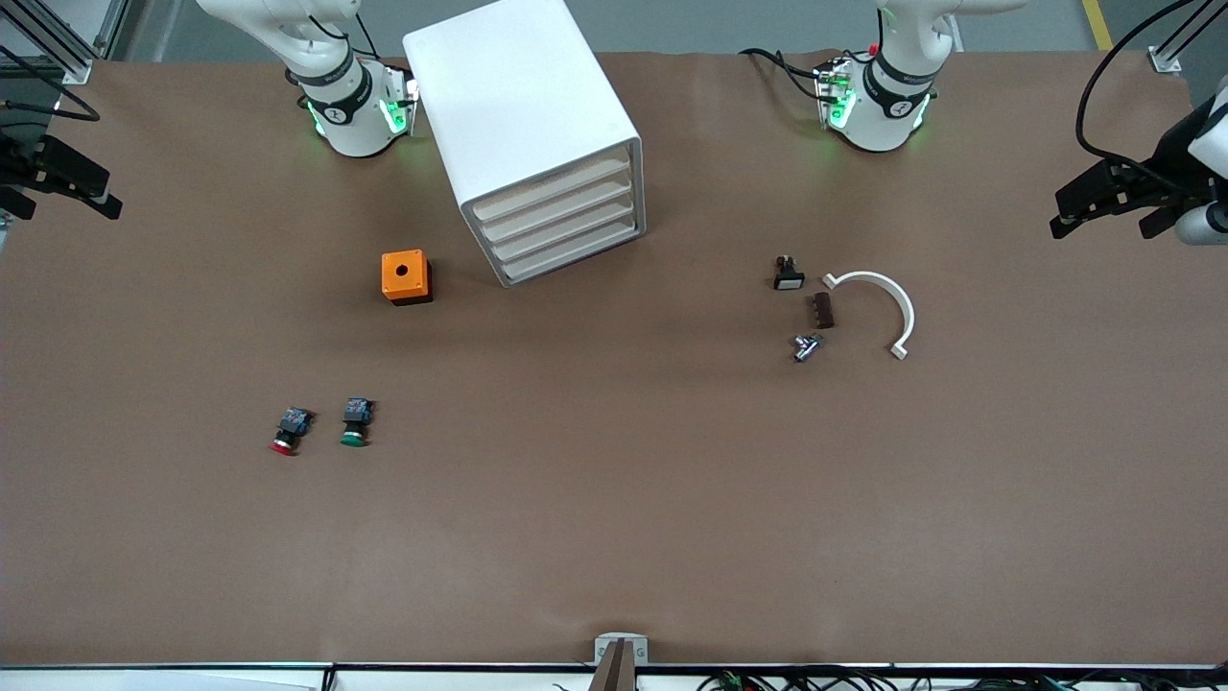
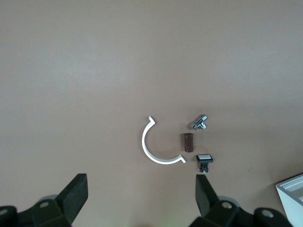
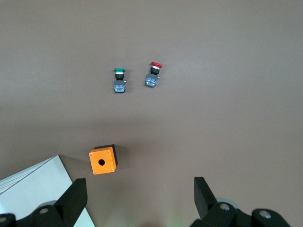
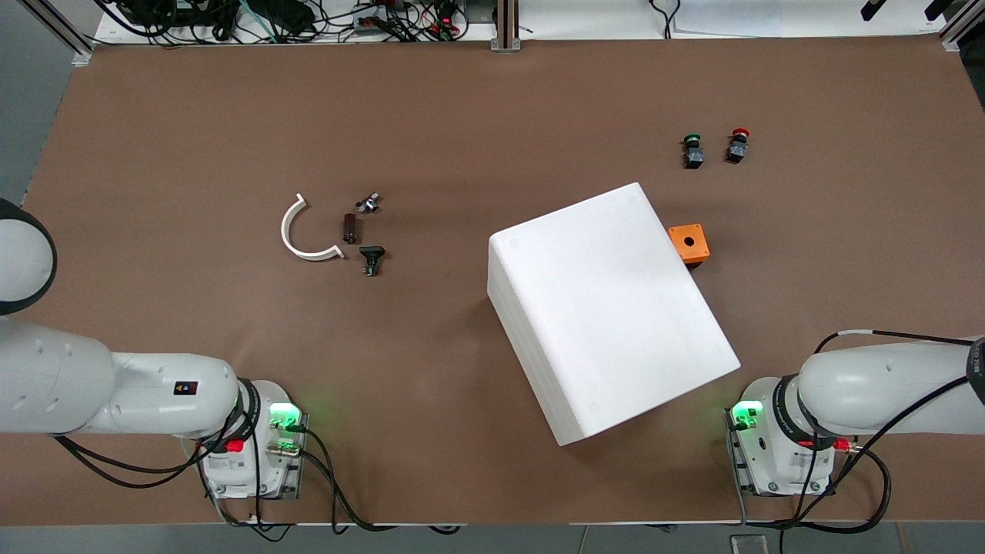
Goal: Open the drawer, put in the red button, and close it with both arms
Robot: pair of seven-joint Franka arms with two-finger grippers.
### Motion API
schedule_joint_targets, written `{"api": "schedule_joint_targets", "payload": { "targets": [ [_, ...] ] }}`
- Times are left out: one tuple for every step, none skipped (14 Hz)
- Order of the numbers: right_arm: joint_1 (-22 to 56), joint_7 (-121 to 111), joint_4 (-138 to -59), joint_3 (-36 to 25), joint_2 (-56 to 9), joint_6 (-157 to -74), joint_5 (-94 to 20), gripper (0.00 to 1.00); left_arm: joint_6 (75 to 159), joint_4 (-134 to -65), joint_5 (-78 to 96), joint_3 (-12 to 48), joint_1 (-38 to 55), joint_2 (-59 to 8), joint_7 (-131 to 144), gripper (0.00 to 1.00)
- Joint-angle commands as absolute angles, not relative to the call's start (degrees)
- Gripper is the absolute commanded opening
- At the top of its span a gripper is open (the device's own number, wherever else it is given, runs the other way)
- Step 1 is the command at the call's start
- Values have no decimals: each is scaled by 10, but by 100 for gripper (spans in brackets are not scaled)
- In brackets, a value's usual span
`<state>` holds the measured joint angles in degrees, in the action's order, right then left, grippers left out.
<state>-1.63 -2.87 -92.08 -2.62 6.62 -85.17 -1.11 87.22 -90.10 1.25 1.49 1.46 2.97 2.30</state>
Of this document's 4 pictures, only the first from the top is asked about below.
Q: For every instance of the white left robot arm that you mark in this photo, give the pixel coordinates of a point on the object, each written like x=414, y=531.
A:
x=887, y=106

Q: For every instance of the brown table mat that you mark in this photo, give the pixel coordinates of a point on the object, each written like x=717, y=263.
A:
x=614, y=480

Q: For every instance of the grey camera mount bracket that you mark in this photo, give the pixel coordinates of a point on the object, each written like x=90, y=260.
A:
x=621, y=657

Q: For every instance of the small metal connector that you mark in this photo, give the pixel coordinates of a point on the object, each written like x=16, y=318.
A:
x=804, y=348

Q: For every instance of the green push button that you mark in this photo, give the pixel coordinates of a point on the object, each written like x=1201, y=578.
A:
x=356, y=418

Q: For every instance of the arm base connector panel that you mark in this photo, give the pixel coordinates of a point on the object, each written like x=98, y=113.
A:
x=835, y=96
x=397, y=101

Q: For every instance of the white drawer cabinet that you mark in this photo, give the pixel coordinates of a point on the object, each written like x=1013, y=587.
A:
x=508, y=96

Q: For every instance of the aluminium frame post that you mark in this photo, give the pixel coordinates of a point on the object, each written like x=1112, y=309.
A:
x=72, y=67
x=1166, y=59

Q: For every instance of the red push button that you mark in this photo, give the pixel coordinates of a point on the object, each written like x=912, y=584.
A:
x=291, y=424

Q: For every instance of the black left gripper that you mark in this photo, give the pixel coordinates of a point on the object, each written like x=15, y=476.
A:
x=1164, y=163

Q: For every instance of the brown terminal block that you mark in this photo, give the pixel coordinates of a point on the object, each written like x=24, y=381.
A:
x=821, y=311

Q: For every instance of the white curved bracket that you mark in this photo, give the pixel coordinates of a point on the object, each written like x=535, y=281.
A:
x=871, y=276

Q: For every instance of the orange button enclosure box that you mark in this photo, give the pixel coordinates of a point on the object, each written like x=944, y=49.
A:
x=414, y=279

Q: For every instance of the black white rectangular switch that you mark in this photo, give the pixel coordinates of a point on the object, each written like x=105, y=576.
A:
x=789, y=279

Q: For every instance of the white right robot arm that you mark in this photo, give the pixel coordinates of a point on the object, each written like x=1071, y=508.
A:
x=350, y=115

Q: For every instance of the white table edge profile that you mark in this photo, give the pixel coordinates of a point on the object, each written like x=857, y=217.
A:
x=192, y=679

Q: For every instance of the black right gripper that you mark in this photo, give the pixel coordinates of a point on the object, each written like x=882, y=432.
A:
x=19, y=161

